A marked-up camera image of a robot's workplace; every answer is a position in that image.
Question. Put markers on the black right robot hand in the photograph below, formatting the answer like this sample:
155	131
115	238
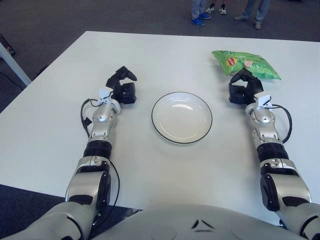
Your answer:
237	95

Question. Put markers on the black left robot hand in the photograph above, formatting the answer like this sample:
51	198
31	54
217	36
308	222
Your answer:
126	93

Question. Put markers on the green chips snack bag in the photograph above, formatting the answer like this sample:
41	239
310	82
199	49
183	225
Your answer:
260	66

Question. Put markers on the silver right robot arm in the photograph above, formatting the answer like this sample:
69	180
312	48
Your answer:
267	125

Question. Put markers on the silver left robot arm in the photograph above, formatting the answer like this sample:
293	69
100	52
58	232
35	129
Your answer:
100	125

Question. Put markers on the white plate black rim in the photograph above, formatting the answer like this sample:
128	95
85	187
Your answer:
182	120

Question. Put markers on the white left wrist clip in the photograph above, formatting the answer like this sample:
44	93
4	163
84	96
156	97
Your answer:
104	93

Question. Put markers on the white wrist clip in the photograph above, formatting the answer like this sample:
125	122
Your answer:
263	101
104	93

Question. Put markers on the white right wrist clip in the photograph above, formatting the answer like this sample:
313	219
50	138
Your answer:
263	101

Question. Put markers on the person with tan shoes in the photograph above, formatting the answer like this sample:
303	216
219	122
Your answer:
262	10

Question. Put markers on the person with white sneakers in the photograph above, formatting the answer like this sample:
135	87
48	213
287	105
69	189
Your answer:
210	9

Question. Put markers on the person with blue shoes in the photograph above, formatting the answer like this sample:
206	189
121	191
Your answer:
197	7

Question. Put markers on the white neighbouring table leg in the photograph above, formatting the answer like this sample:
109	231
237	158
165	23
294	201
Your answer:
12	63

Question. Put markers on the black box on floor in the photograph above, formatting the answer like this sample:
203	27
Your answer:
6	43

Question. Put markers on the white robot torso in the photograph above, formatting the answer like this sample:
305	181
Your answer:
175	225

